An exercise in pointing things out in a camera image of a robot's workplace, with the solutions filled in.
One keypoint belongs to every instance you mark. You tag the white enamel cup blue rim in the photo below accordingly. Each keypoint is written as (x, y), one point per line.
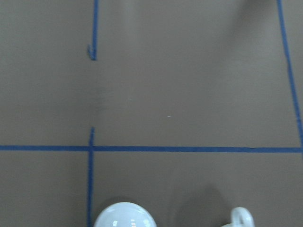
(241, 217)

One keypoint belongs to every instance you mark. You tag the white enamel cup lid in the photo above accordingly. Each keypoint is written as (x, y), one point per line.
(125, 214)

